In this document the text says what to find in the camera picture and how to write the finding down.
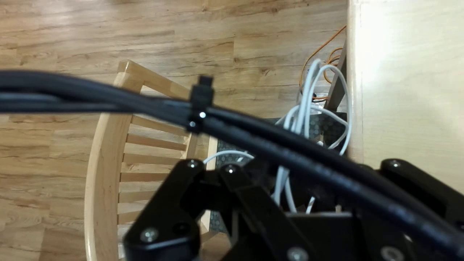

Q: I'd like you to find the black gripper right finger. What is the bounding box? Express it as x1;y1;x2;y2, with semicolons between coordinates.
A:
375;158;464;221

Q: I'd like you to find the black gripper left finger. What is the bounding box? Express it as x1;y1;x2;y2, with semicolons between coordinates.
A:
121;158;315;261

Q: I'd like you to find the white usb cable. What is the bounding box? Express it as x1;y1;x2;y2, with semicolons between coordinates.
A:
201;58;352;214

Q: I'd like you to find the light wooden slat-back chair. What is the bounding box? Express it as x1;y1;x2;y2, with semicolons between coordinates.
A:
83;59;218;261

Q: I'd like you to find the light wooden dining table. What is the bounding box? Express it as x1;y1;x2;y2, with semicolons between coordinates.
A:
346;0;464;194

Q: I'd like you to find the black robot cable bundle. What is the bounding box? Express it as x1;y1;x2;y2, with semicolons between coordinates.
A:
0;69;464;259

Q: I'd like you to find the orange extension cable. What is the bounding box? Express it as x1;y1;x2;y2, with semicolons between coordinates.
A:
297;24;347;105

